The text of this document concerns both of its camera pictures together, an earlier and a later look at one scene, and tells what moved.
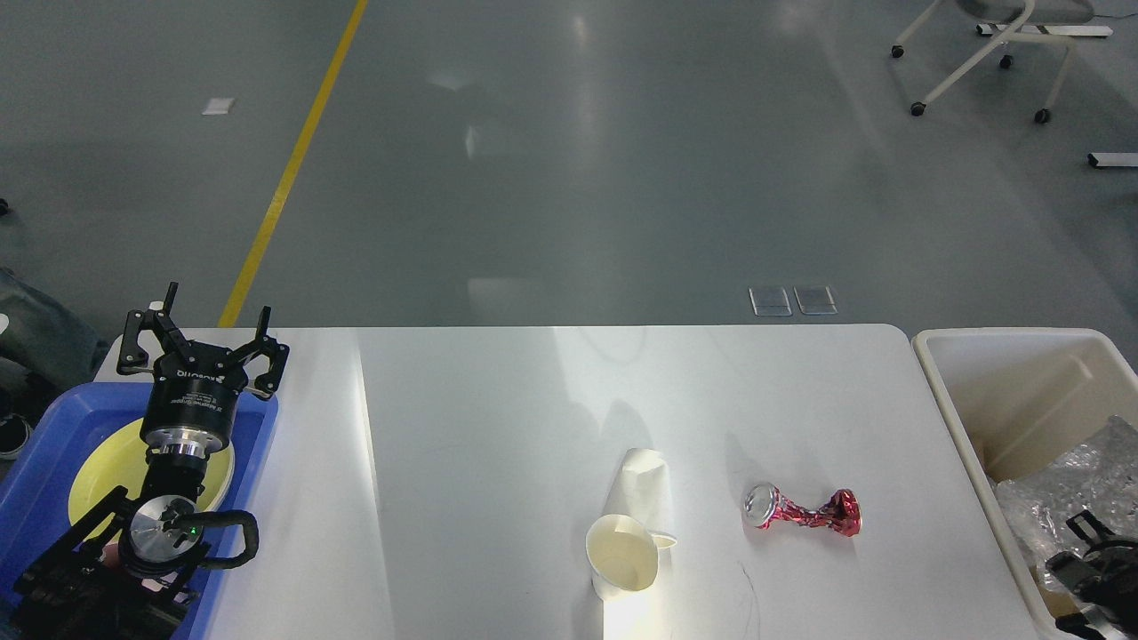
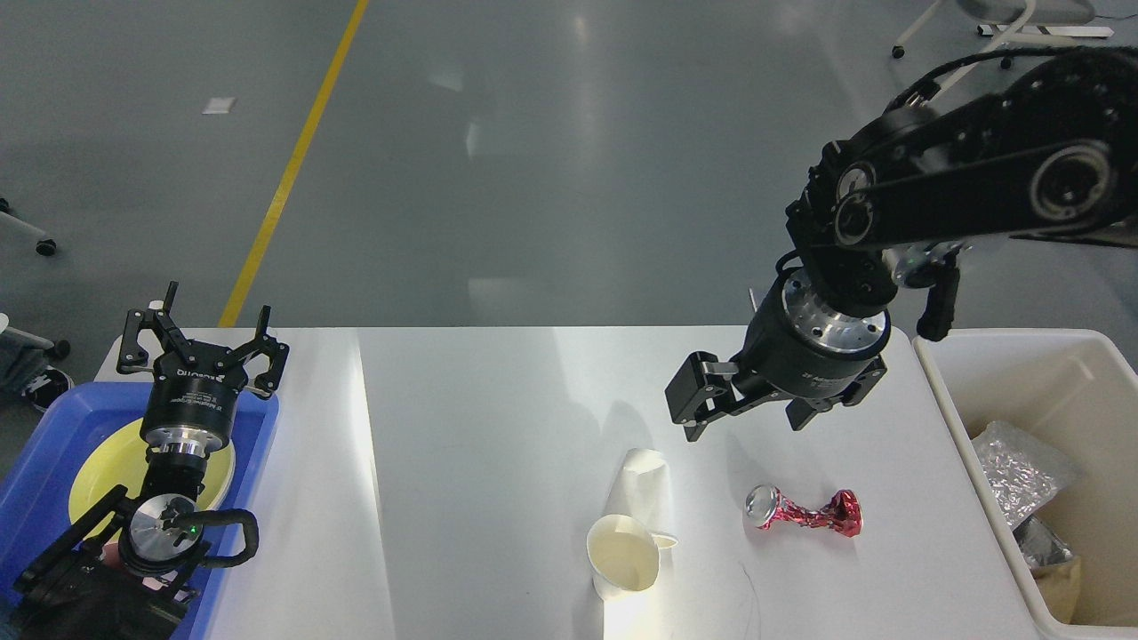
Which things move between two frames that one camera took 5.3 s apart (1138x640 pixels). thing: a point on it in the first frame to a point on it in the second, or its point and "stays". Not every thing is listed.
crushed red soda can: [765, 504] stays
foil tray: [1099, 476] to [1021, 474]
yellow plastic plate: [119, 459] stays
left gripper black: [188, 411] stays
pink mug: [110, 556] stays
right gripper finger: [1089, 526] to [702, 388]
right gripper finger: [1074, 627] to [799, 412]
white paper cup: [622, 555] stays
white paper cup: [641, 489] stays
